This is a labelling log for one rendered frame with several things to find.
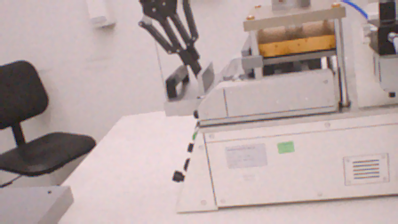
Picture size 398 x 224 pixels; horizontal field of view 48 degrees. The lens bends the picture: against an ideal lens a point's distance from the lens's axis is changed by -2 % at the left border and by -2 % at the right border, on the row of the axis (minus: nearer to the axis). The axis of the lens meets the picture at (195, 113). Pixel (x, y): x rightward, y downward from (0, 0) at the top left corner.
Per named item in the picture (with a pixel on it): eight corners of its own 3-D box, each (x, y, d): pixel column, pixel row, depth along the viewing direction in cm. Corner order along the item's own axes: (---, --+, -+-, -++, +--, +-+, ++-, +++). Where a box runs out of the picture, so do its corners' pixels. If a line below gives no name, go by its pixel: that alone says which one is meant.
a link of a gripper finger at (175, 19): (164, 2, 98) (170, -2, 97) (190, 46, 100) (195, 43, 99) (159, 3, 94) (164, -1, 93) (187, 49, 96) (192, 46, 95)
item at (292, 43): (332, 37, 102) (329, -4, 99) (346, 56, 81) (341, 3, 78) (257, 48, 105) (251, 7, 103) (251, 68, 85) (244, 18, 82)
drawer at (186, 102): (308, 77, 106) (305, 44, 104) (314, 104, 85) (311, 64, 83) (187, 92, 113) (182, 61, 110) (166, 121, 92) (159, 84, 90)
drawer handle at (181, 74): (190, 80, 108) (187, 63, 107) (176, 97, 94) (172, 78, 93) (182, 81, 108) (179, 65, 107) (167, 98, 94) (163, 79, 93)
